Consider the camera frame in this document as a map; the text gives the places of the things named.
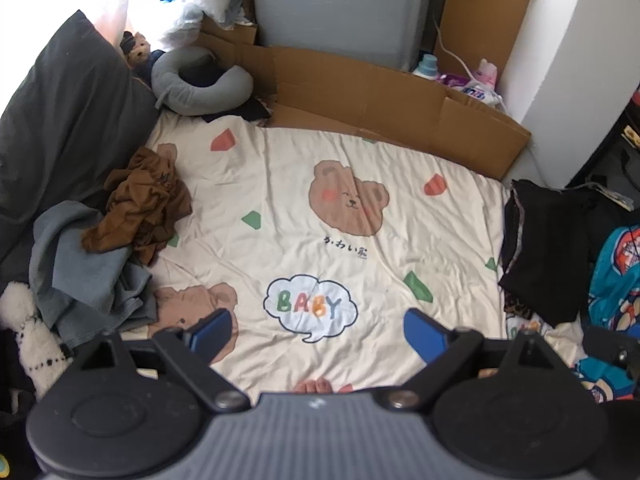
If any purple white refill pack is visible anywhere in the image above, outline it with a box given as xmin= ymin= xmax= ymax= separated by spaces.
xmin=439 ymin=72 xmax=507 ymax=107

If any person's foot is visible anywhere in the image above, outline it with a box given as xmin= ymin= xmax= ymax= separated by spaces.
xmin=292 ymin=379 xmax=354 ymax=395

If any pink bottle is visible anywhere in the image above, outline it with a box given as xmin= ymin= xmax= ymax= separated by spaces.
xmin=472 ymin=58 xmax=499 ymax=92

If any upright cardboard box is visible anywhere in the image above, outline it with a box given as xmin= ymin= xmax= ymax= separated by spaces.
xmin=432 ymin=0 xmax=543 ymax=68

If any blue cap bottle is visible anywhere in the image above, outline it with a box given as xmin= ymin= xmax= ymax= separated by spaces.
xmin=412 ymin=53 xmax=441 ymax=81

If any blue-grey denim garment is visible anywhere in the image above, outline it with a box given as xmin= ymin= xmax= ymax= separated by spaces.
xmin=28 ymin=200 xmax=157 ymax=349

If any black cloth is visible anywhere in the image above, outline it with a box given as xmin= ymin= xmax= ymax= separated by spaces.
xmin=202 ymin=97 xmax=274 ymax=124

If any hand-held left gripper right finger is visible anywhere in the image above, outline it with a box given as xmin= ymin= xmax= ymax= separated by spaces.
xmin=378 ymin=308 xmax=574 ymax=414

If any small brown bear toy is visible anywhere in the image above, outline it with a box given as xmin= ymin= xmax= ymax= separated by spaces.
xmin=120 ymin=31 xmax=153 ymax=69

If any blue cartoon print blanket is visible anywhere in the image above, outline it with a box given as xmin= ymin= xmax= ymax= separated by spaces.
xmin=570 ymin=225 xmax=640 ymax=404

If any bear print bed sheet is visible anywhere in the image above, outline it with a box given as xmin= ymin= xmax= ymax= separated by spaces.
xmin=120 ymin=110 xmax=586 ymax=397

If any white fluffy plush toy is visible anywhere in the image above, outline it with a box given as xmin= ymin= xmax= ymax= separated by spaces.
xmin=0 ymin=281 xmax=72 ymax=397

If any grey neck pillow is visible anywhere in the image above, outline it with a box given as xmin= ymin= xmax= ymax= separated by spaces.
xmin=150 ymin=46 xmax=255 ymax=117

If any brown printed t-shirt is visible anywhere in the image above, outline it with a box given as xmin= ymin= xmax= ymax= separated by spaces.
xmin=81 ymin=146 xmax=194 ymax=267

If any black garment pile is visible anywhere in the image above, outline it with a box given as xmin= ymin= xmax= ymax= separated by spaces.
xmin=499 ymin=179 xmax=601 ymax=328

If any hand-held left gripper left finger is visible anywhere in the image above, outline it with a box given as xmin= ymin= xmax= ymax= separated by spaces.
xmin=69 ymin=308 xmax=251 ymax=413

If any grey wrapped mattress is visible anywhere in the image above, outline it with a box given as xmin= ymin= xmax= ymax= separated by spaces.
xmin=249 ymin=0 xmax=454 ymax=72

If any flattened cardboard sheet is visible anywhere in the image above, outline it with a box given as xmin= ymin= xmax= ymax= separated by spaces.
xmin=192 ymin=14 xmax=532 ymax=181

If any dark grey pillow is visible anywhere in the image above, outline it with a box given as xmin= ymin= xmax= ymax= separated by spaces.
xmin=0 ymin=9 xmax=159 ymax=286

